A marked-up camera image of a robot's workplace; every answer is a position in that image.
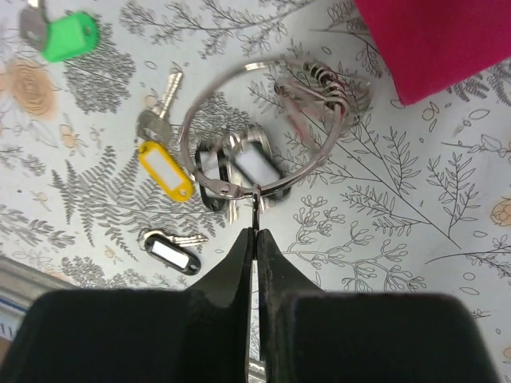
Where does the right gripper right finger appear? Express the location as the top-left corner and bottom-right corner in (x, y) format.
(255, 230), (498, 382)

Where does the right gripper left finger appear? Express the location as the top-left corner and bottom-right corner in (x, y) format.
(1, 229), (256, 382)

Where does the black tag key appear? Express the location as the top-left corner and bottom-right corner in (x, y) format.
(195, 140), (243, 225)
(138, 229), (208, 276)
(229, 127), (292, 208)

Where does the large metal keyring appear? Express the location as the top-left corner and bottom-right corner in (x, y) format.
(180, 57), (372, 200)

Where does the yellow tag key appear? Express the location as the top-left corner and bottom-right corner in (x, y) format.
(135, 71), (194, 203)

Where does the folded magenta cloth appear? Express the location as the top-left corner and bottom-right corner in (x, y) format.
(355, 0), (510, 105)

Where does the green tag key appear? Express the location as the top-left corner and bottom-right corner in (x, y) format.
(18, 1), (100, 62)

